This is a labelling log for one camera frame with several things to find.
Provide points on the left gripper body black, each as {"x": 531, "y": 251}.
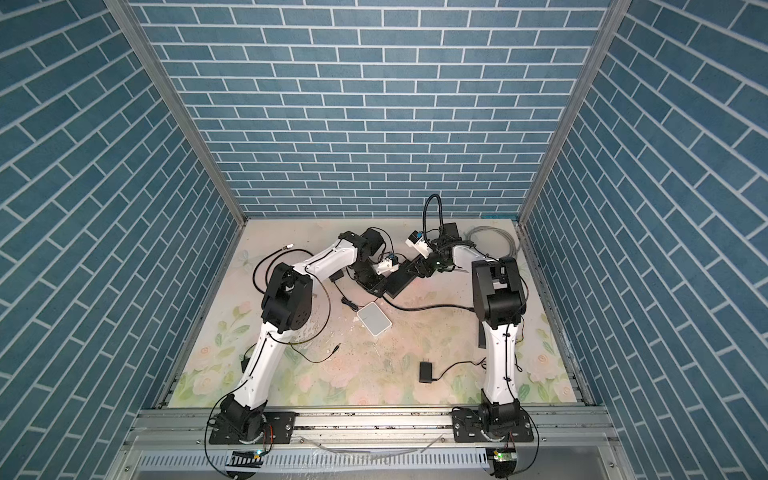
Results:
{"x": 367, "y": 275}

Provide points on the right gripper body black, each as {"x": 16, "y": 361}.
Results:
{"x": 432, "y": 265}

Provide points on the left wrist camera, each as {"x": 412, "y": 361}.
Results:
{"x": 382, "y": 256}

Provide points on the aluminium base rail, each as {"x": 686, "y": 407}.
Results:
{"x": 569, "y": 442}

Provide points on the dark grey network switch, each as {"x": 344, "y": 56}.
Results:
{"x": 481, "y": 337}

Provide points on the black ribbed box device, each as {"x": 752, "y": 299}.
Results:
{"x": 407, "y": 271}

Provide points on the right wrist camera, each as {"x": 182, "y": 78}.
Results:
{"x": 419, "y": 241}

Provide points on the black power adapter with plug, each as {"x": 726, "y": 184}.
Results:
{"x": 426, "y": 369}

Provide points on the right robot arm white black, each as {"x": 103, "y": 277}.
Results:
{"x": 499, "y": 302}

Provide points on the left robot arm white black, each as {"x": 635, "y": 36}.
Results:
{"x": 286, "y": 308}

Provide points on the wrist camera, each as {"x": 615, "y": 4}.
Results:
{"x": 419, "y": 241}
{"x": 382, "y": 256}

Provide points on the white small router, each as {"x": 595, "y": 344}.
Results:
{"x": 374, "y": 319}

